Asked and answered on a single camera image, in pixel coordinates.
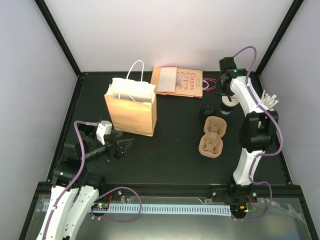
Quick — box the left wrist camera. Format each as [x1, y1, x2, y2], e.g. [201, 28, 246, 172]
[96, 120, 113, 146]

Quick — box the black frame post right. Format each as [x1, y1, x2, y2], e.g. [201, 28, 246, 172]
[255, 0, 304, 77]

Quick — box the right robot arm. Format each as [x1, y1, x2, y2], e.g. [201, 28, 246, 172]
[217, 57, 279, 202]

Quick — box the stack of black lids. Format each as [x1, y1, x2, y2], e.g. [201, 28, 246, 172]
[199, 105, 216, 119]

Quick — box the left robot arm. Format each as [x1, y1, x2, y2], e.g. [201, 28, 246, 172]
[36, 120, 134, 240]

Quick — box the light blue cable duct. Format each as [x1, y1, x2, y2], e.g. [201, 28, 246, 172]
[42, 201, 231, 217]

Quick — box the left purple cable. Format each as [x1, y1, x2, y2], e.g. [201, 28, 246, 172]
[39, 120, 142, 240]

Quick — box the jar of white stirrers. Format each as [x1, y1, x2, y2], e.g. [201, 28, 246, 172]
[260, 90, 279, 111]

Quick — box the stack of paper cups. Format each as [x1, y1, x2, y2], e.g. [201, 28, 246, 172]
[220, 95, 239, 115]

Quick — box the black frame post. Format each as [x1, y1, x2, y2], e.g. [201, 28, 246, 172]
[255, 0, 304, 77]
[34, 0, 82, 77]

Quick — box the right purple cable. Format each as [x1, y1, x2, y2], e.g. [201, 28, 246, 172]
[229, 45, 285, 223]

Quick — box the black frame post left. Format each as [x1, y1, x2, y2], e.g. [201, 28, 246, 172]
[34, 0, 82, 77]

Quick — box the purple cable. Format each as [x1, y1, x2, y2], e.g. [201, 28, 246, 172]
[229, 45, 285, 223]
[39, 120, 142, 240]

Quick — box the orange flat bag stack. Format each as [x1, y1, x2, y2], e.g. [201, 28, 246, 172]
[150, 66, 178, 95]

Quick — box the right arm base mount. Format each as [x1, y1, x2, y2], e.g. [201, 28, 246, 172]
[206, 185, 258, 205]

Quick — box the Cakes printed paper bag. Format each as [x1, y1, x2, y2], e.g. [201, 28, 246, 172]
[161, 68, 217, 98]

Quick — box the orange paper bag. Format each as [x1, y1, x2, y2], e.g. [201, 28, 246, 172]
[104, 60, 157, 137]

